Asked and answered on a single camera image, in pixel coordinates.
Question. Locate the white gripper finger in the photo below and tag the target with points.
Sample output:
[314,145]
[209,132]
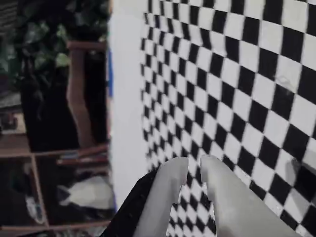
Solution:
[160,197]
[234,205]

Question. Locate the black white checkerboard sheet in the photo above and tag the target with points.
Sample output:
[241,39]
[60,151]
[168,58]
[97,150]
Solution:
[247,98]

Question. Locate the blue tape strip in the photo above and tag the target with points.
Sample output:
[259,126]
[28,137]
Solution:
[110,74]

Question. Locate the wooden bookshelf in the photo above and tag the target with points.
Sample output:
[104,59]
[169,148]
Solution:
[14,145]

